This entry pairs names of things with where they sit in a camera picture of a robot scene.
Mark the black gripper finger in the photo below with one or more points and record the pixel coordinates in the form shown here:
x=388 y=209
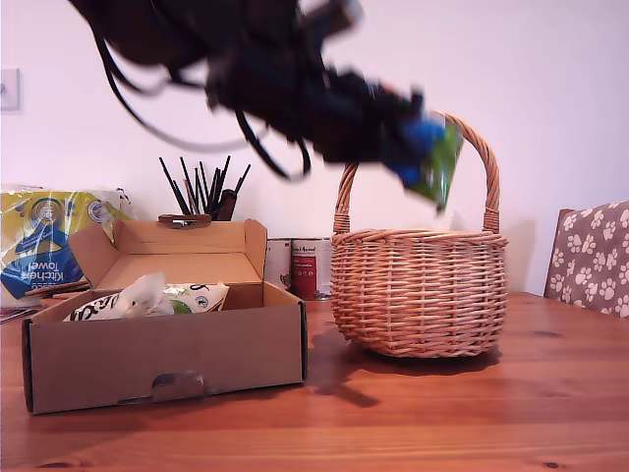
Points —
x=368 y=100
x=359 y=142

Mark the blue egg bag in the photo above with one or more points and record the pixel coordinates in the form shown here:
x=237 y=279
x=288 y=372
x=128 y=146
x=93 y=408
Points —
x=422 y=135

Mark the green egg bag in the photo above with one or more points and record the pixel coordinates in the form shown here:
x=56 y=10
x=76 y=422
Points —
x=196 y=295

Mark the white egg bag black script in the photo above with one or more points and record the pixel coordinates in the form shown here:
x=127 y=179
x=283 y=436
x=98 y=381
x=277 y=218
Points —
x=142 y=295

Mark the brown cardboard box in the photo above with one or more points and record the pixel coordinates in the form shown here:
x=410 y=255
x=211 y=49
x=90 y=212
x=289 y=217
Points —
x=162 y=354

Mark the black reed stick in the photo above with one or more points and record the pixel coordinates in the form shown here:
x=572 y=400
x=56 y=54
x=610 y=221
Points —
x=189 y=184
x=243 y=178
x=174 y=186
x=223 y=177
x=199 y=192
x=214 y=191
x=205 y=187

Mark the red label tin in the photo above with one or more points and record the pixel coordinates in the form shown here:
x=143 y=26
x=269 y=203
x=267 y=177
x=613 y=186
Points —
x=309 y=270

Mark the grey white tin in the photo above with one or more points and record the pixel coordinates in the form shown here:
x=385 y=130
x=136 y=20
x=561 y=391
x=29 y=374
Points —
x=280 y=260

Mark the brown wooden stick holder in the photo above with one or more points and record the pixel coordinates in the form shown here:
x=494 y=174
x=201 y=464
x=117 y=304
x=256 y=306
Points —
x=228 y=206

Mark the paw print chair cover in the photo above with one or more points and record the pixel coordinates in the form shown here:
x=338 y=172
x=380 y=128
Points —
x=594 y=260

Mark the kitchen towel pack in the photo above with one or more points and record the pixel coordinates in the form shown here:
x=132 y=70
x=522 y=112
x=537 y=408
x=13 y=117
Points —
x=39 y=236

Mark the brown wooden coaster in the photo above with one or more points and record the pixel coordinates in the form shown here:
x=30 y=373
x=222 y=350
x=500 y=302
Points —
x=54 y=289
x=56 y=301

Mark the white wall light switch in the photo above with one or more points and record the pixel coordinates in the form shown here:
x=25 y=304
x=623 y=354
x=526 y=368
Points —
x=11 y=91

